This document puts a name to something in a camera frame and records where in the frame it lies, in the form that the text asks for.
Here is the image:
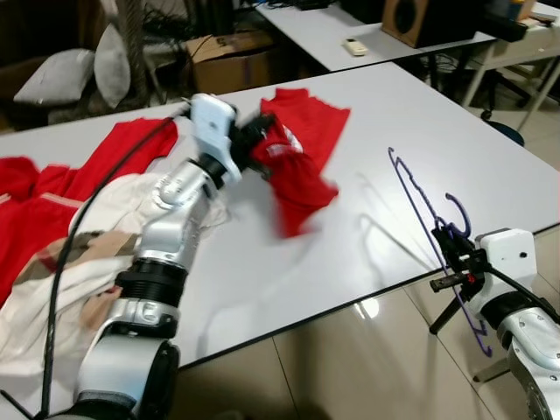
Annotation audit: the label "purple clothes hanger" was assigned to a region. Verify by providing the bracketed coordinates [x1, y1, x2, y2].
[388, 147, 493, 355]

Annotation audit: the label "red polo shirt white logo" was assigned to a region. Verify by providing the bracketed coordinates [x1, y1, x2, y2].
[249, 87, 351, 239]

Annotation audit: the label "white shirt plaid trim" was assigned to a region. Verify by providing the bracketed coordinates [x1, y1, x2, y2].
[0, 171, 230, 390]

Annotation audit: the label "brown cardboard box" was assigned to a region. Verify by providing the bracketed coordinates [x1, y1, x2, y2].
[184, 31, 277, 95]

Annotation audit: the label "large white table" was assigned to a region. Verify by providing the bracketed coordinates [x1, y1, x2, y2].
[0, 61, 560, 386]

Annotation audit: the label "round blue stool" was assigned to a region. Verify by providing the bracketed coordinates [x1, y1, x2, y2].
[486, 121, 526, 148]

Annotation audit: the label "small white table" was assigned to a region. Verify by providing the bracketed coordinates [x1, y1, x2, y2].
[254, 0, 560, 115]

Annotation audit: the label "white remote control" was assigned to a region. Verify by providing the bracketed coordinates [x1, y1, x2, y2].
[343, 37, 368, 58]

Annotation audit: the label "wide grey pillow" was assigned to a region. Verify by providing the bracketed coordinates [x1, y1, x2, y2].
[13, 48, 95, 108]

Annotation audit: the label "wooden speaker black front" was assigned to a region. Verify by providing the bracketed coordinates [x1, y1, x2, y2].
[381, 0, 480, 49]

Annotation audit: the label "red shirt white stripes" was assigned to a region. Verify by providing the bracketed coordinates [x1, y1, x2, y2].
[0, 118, 180, 307]

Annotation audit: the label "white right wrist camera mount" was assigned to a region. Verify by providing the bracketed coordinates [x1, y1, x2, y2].
[472, 229, 537, 303]

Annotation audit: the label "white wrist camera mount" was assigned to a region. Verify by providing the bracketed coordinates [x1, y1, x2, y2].
[188, 94, 239, 176]
[472, 229, 537, 303]

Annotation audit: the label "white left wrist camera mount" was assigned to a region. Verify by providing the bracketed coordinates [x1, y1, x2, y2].
[188, 94, 239, 176]

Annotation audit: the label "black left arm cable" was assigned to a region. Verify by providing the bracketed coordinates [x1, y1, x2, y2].
[35, 105, 193, 419]

